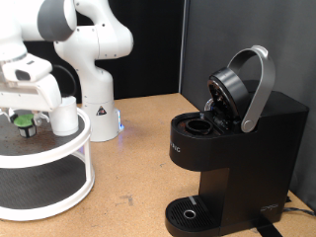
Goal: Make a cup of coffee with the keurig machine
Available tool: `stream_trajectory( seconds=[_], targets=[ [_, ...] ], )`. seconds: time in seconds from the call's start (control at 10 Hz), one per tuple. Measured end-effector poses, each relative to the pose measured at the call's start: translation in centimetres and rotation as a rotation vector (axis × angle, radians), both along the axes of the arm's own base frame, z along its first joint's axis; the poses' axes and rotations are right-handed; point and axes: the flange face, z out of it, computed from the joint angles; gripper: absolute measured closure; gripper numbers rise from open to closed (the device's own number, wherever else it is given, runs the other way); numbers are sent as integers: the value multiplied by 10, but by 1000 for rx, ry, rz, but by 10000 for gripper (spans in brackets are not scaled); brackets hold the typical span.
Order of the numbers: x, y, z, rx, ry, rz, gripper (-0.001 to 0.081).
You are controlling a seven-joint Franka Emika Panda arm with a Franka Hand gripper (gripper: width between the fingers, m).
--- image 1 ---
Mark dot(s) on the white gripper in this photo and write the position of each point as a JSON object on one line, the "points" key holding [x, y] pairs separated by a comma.
{"points": [[29, 95]]}

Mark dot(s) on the green reusable coffee pod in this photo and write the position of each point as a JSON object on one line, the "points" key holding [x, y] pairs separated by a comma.
{"points": [[25, 126]]}

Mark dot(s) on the white plastic mug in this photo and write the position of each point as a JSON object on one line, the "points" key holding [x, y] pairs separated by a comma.
{"points": [[67, 121]]}

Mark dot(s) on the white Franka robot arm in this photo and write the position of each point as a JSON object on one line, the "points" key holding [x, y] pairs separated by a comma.
{"points": [[97, 89]]}

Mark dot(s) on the black Keurig coffee machine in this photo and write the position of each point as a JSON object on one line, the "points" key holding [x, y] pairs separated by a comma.
{"points": [[256, 164]]}

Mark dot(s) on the white two-tier turntable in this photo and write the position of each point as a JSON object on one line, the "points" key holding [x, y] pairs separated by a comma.
{"points": [[42, 194]]}

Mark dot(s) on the black curtain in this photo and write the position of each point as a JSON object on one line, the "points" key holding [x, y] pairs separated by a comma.
{"points": [[154, 49]]}

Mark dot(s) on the black drip tray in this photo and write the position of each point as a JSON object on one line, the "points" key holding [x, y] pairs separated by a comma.
{"points": [[187, 214]]}

